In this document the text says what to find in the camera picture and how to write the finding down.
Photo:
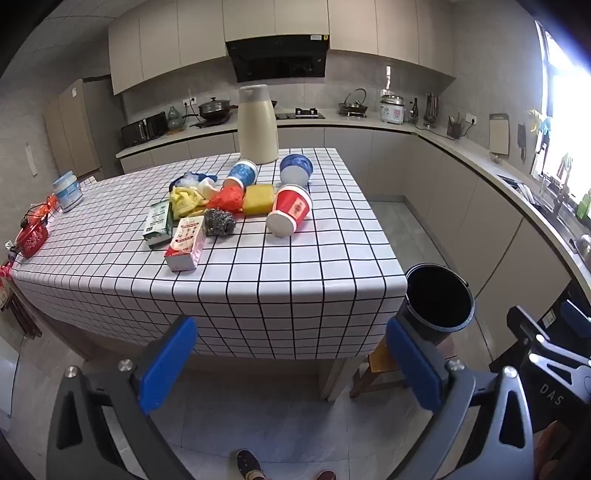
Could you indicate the black range hood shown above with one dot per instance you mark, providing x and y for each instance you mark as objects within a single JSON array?
[{"x": 277, "y": 60}]

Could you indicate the kitchen sink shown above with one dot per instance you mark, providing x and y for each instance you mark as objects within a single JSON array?
[{"x": 521, "y": 187}]

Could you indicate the kitchen window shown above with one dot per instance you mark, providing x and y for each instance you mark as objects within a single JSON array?
[{"x": 570, "y": 92}]

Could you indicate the green ceramic vase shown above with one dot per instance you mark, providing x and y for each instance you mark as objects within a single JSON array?
[{"x": 174, "y": 120}]

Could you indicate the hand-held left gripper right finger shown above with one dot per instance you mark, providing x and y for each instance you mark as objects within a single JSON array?
[{"x": 413, "y": 364}]

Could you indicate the red paper cup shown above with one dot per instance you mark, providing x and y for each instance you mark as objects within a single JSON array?
[{"x": 291, "y": 207}]

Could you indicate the dark blue paper bowl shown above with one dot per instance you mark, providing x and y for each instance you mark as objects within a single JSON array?
[{"x": 295, "y": 166}]

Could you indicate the blue and white canister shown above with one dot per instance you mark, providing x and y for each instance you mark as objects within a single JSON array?
[{"x": 68, "y": 191}]

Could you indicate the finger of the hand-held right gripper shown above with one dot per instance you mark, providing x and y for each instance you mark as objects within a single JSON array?
[
  {"x": 521, "y": 321},
  {"x": 575, "y": 314}
]

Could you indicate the black lidded pot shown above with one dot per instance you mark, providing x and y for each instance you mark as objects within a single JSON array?
[{"x": 214, "y": 110}]

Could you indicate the black cleaver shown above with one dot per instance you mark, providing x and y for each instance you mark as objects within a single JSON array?
[{"x": 521, "y": 141}]

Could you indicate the dotted blue slipper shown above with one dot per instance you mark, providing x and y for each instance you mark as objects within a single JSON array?
[{"x": 250, "y": 466}]

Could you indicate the black gas stove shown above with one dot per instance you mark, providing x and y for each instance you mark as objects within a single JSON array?
[{"x": 302, "y": 113}]

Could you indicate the dark wooden chair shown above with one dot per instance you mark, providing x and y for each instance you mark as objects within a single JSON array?
[{"x": 23, "y": 318}]

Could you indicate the wooden stool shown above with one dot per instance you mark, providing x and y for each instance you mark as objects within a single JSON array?
[{"x": 378, "y": 360}]

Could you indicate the blue hanging glove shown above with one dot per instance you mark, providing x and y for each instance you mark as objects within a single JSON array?
[{"x": 546, "y": 125}]

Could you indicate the beige kitchen base cabinets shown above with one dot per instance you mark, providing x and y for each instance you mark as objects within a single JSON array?
[{"x": 461, "y": 198}]

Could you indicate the blue patterned paper cup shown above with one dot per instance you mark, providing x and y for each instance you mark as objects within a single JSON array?
[{"x": 242, "y": 173}]

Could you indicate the green and white box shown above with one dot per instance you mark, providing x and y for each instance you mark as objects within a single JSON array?
[{"x": 157, "y": 224}]

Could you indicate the cream thermos jug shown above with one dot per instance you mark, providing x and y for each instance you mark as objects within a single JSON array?
[{"x": 256, "y": 134}]

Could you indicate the red basket with ribbon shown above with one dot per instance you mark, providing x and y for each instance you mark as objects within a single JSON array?
[{"x": 32, "y": 240}]

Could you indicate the green bottle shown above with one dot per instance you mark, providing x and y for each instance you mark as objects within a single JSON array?
[{"x": 584, "y": 205}]

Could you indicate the clear plastic bag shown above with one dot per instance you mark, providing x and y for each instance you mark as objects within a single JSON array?
[{"x": 188, "y": 179}]

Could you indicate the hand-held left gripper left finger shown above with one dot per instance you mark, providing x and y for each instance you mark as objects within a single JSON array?
[{"x": 168, "y": 360}]

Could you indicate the yellow sponge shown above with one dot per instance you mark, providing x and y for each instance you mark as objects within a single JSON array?
[{"x": 257, "y": 201}]

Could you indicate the white rice cooker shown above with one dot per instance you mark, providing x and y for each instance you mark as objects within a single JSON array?
[{"x": 392, "y": 110}]

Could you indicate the black pan with glass lid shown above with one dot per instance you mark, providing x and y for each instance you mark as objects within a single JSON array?
[{"x": 353, "y": 106}]

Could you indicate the red slipper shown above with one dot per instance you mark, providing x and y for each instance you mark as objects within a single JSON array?
[{"x": 326, "y": 475}]

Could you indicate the steel wool scrubber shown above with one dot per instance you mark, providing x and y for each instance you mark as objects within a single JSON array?
[{"x": 219, "y": 221}]

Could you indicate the dark glass bottle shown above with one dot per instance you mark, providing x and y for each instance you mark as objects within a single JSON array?
[{"x": 414, "y": 113}]

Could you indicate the metal utensil rack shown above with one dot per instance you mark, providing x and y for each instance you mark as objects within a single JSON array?
[{"x": 431, "y": 110}]

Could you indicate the metal kitchen faucet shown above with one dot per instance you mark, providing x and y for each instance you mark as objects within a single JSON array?
[{"x": 558, "y": 196}]

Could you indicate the beige cutting board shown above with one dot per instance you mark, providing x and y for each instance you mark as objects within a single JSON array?
[{"x": 498, "y": 134}]

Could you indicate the red plastic bag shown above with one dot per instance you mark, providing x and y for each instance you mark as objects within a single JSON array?
[{"x": 226, "y": 198}]

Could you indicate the black utensil holder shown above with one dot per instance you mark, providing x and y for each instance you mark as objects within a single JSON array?
[{"x": 455, "y": 129}]

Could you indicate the white wall panel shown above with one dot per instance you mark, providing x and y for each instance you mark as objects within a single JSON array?
[{"x": 31, "y": 159}]

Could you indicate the red and white carton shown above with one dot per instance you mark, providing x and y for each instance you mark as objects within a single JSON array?
[{"x": 187, "y": 240}]

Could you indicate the person's right forearm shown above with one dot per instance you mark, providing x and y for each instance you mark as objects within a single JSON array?
[{"x": 554, "y": 441}]

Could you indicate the black bucket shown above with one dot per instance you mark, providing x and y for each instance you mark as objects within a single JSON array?
[{"x": 438, "y": 295}]

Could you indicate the black built-in dishwasher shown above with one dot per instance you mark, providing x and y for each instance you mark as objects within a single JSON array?
[{"x": 549, "y": 295}]

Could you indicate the black microwave oven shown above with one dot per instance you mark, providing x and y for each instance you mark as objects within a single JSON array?
[{"x": 143, "y": 129}]

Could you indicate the yellow hanging glove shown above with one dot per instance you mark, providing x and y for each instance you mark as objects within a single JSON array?
[{"x": 535, "y": 117}]

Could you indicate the steel bowl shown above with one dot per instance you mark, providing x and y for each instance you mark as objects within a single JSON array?
[{"x": 584, "y": 247}]

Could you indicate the beige refrigerator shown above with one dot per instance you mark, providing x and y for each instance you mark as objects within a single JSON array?
[{"x": 78, "y": 134}]

